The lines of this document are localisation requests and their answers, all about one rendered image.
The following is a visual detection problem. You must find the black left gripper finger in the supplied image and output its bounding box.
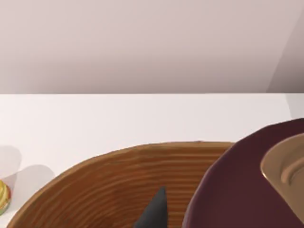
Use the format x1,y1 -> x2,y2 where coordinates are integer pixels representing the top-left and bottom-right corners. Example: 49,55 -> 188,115
133,186 -> 169,228

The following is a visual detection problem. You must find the brown woven basket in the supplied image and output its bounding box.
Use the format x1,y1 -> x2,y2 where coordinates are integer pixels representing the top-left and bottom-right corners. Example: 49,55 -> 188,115
5,141 -> 236,228

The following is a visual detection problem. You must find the yellow and green round toy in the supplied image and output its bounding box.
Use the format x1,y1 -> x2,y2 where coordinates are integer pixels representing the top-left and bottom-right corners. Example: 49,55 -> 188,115
0,179 -> 12,216

